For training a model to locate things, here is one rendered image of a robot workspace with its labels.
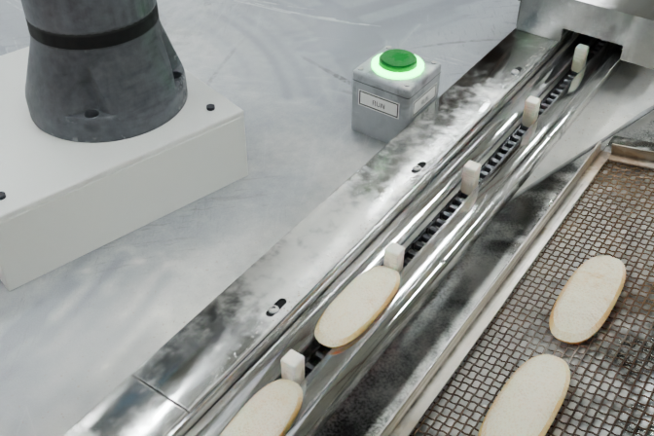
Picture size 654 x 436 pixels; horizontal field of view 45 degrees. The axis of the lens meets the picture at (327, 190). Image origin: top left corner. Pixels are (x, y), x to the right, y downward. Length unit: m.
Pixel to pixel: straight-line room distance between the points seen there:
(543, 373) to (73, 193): 0.41
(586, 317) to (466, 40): 0.57
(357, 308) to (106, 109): 0.29
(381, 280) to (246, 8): 0.59
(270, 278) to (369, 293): 0.08
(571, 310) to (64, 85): 0.46
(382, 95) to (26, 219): 0.37
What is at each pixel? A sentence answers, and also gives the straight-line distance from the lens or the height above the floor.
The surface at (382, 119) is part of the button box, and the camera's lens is 0.85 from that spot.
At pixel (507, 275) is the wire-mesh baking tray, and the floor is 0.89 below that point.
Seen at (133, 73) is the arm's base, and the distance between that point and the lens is 0.73.
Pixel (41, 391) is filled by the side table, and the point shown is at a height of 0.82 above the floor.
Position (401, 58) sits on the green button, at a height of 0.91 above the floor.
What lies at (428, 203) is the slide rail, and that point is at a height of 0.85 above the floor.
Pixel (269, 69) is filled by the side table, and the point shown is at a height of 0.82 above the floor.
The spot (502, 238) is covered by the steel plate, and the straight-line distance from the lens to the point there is 0.76.
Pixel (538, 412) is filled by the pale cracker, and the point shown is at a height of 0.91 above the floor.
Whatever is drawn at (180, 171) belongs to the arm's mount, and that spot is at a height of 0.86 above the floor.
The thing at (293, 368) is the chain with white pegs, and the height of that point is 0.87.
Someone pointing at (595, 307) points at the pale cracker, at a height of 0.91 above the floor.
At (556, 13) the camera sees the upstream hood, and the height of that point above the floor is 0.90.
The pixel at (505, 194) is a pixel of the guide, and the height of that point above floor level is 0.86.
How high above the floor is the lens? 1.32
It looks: 39 degrees down
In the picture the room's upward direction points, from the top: straight up
